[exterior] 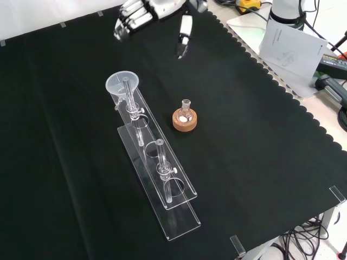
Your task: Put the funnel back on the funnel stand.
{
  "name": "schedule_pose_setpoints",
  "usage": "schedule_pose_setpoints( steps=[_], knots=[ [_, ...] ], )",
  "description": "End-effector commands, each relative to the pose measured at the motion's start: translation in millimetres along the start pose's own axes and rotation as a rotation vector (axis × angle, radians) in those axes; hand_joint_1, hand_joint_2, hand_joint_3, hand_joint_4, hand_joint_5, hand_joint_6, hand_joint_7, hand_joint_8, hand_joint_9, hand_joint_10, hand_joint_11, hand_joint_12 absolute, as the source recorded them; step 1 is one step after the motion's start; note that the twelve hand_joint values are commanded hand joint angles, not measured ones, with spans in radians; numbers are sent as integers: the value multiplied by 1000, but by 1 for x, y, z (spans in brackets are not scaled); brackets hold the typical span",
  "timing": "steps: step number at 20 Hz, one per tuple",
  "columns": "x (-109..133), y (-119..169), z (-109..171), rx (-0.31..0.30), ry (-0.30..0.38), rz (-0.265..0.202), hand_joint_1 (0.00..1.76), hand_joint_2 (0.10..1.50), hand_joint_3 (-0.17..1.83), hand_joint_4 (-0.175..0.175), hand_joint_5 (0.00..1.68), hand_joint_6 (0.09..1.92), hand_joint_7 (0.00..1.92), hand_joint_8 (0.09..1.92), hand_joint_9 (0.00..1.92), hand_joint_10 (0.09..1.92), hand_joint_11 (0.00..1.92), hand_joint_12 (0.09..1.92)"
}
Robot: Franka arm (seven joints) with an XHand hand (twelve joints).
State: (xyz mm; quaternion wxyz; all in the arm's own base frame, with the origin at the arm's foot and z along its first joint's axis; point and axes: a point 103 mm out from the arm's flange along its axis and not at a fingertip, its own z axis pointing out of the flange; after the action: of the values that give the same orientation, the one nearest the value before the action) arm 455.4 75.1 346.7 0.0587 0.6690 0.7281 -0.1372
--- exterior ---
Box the black and green device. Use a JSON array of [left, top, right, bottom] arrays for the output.
[[313, 73, 347, 109]]

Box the clear cloth clip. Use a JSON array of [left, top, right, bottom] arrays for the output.
[[329, 186, 347, 207], [229, 235, 247, 258]]

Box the black bench cloth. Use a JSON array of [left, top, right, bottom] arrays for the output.
[[0, 4, 347, 260]]

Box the black power adapter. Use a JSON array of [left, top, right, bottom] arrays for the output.
[[317, 53, 347, 76]]

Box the black tripod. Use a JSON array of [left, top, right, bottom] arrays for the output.
[[329, 29, 347, 56]]

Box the clear acrylic funnel stand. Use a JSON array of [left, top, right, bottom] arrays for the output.
[[112, 78, 202, 242]]

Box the brown cork ring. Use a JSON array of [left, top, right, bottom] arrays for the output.
[[172, 107, 198, 133]]

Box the round-bottom glass flask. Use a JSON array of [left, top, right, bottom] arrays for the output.
[[176, 99, 194, 124]]

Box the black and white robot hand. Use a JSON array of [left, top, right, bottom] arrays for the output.
[[113, 0, 195, 60]]

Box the pale board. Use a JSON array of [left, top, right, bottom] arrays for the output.
[[226, 12, 326, 99]]

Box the black cable bundle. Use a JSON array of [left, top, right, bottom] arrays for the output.
[[269, 215, 341, 260]]

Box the translucent white plastic funnel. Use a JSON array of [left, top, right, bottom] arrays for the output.
[[105, 70, 145, 147]]

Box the yellow stop button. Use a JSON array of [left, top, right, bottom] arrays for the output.
[[235, 0, 261, 14]]

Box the white paper booklet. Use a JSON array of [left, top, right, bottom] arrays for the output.
[[259, 20, 329, 80]]

